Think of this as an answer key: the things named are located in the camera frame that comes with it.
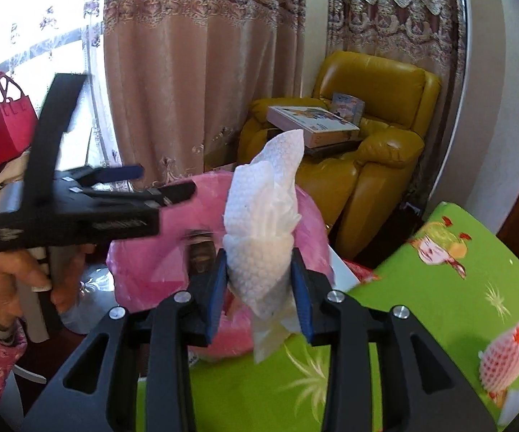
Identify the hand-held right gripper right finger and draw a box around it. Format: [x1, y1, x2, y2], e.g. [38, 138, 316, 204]
[288, 247, 498, 432]

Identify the wide beige patterned curtain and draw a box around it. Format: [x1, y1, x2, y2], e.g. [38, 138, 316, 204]
[102, 0, 308, 195]

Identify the white carton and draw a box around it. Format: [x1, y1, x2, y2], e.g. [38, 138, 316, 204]
[329, 245, 364, 294]

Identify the small colourful box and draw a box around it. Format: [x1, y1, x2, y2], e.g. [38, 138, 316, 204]
[331, 92, 366, 125]

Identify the large white paper tissue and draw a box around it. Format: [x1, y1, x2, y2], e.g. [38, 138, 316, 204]
[222, 129, 306, 365]

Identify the yellow leather armchair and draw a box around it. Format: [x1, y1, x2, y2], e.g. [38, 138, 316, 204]
[238, 50, 442, 262]

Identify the flat white printed box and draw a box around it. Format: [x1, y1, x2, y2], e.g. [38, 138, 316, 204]
[266, 106, 361, 148]

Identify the flat dark box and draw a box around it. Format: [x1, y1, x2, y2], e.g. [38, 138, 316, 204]
[303, 139, 364, 161]

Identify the pink bin bag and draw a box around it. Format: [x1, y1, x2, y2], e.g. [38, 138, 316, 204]
[106, 175, 334, 363]

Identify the person's left hand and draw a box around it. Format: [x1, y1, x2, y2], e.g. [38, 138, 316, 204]
[0, 239, 96, 330]

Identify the narrow beige patterned curtain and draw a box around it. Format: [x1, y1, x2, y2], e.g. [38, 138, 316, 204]
[327, 0, 469, 221]

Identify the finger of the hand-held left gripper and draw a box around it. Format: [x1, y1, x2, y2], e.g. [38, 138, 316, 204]
[64, 165, 146, 188]
[89, 181, 197, 210]

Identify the sheer floral curtain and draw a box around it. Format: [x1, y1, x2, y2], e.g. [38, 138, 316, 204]
[0, 0, 122, 172]

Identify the green printed tablecloth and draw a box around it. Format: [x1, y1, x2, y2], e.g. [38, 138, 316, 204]
[136, 202, 519, 432]

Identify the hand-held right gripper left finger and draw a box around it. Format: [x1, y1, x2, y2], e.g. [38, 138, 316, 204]
[19, 248, 228, 432]

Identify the dark snack wrapper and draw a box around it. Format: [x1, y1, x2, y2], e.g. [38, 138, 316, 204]
[186, 229, 218, 280]

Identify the red paper bag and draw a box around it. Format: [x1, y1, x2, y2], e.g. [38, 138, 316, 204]
[0, 72, 41, 181]

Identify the pink foam fruit net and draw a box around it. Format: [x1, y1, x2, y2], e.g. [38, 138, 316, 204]
[479, 317, 519, 395]

